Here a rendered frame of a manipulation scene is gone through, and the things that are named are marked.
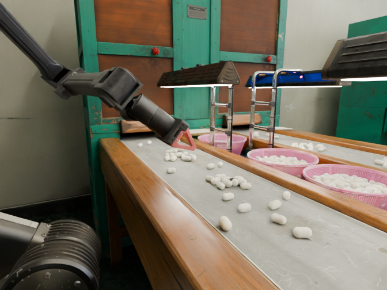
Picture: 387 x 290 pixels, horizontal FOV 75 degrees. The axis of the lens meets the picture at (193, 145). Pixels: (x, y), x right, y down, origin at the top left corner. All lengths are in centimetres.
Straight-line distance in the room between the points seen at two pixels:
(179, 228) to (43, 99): 195
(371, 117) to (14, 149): 351
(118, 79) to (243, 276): 45
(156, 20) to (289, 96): 225
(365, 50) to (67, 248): 56
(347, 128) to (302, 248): 316
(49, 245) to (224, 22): 160
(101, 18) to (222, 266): 135
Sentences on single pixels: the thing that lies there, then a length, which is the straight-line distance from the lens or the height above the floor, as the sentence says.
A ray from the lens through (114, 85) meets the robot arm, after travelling 58.
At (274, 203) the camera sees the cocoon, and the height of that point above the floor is 76.
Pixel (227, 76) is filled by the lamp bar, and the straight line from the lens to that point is 82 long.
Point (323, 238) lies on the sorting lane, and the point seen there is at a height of 74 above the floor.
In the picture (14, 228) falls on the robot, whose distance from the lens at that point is 49.
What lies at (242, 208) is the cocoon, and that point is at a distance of 62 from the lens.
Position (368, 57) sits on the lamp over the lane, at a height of 107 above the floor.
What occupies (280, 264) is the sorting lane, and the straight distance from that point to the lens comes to 48.
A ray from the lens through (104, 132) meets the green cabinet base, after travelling 149.
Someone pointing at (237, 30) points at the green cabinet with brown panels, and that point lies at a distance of 185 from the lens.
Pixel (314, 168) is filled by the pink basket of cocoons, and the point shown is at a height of 76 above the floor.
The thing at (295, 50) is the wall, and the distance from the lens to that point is 350.
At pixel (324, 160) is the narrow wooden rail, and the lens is 111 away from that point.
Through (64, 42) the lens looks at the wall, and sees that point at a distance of 235.
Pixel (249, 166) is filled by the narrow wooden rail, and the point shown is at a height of 76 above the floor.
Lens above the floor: 102
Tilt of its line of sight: 12 degrees down
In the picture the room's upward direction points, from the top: straight up
